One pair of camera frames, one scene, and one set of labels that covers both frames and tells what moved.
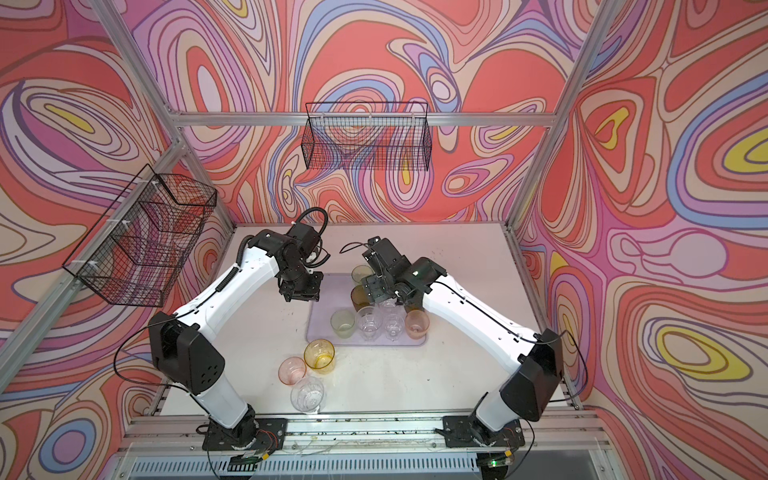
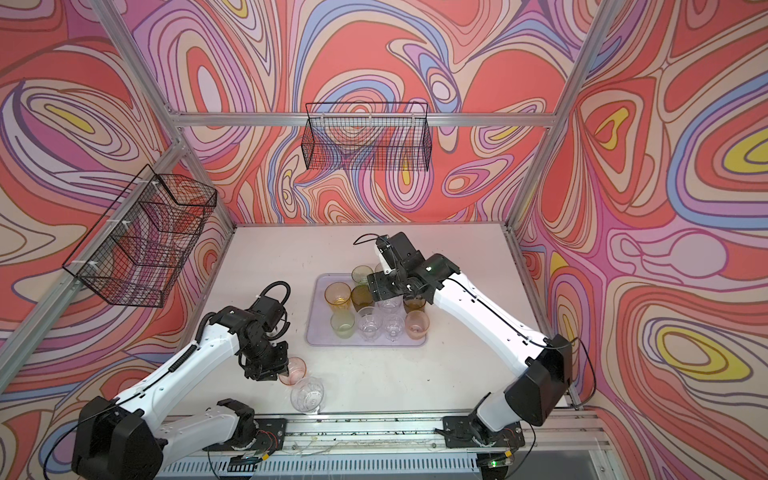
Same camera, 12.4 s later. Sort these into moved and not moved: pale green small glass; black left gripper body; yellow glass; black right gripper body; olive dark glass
Moved: yellow glass; black left gripper body
Not moved: pale green small glass; black right gripper body; olive dark glass
